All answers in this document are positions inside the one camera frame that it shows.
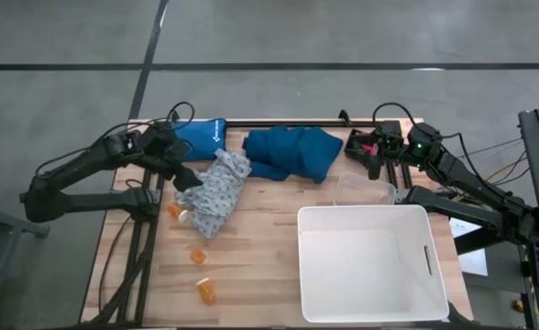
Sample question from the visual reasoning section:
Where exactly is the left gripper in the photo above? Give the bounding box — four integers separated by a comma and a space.
139, 121, 205, 193

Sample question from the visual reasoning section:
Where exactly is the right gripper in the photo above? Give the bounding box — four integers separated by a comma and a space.
368, 122, 411, 181

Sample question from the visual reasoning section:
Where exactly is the grey patterned gown cloth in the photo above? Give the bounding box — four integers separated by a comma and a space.
173, 148, 252, 239

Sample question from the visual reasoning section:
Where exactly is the dark blue scrub cloth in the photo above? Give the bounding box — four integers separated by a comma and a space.
241, 126, 344, 184

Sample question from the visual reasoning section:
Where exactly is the small black mesh basket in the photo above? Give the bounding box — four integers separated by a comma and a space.
344, 127, 375, 162

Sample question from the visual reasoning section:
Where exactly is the large white woven-texture bin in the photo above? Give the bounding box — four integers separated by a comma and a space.
296, 204, 450, 325

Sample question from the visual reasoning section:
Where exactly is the clear plastic container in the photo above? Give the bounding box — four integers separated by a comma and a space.
333, 170, 397, 206

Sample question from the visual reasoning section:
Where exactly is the blue first aid pouch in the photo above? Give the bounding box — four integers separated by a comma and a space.
170, 117, 228, 162

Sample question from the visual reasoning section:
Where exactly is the black stand bar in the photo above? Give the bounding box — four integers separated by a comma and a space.
452, 224, 518, 256

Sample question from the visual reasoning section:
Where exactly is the white paper sheet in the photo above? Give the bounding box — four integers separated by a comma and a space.
447, 217, 489, 277

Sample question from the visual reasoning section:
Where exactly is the grey metal stand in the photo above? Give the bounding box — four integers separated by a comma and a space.
0, 201, 50, 330

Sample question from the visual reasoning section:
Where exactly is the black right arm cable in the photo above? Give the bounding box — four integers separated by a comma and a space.
372, 102, 470, 152

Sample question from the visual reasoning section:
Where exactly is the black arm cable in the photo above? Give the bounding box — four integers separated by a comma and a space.
372, 102, 470, 152
35, 101, 196, 178

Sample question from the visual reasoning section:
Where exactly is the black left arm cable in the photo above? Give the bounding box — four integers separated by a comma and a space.
35, 101, 196, 178

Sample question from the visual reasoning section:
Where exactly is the black table frame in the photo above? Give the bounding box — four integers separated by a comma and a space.
85, 118, 413, 329

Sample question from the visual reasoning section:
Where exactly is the black cable on table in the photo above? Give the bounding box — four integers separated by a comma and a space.
97, 214, 133, 313

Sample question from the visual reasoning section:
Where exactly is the grey cable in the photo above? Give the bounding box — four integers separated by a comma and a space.
468, 139, 525, 160

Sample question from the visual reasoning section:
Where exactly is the yellow cable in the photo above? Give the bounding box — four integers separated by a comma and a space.
484, 150, 530, 182

